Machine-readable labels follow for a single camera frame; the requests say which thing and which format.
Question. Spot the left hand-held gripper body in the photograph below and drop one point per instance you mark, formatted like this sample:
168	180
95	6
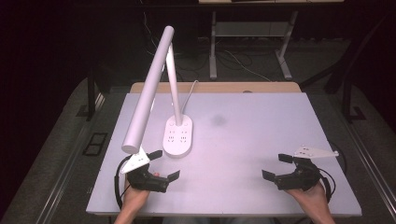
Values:
146	180

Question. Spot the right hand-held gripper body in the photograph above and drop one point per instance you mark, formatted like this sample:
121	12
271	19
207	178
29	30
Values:
300	177

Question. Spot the white desk lamp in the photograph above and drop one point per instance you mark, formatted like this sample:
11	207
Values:
146	96

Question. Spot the person's left hand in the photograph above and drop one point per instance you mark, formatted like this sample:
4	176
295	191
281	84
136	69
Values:
135	195

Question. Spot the person's right hand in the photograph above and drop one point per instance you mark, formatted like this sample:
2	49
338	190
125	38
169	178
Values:
311	196

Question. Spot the white board table cover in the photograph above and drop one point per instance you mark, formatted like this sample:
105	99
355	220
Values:
243	149

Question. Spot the black metal stand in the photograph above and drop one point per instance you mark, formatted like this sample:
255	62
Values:
347	93
91	93

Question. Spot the black floor socket frame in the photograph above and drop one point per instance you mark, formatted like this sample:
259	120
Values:
95	143

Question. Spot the grey metal table frame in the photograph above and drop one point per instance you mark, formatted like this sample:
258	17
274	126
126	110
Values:
214	46

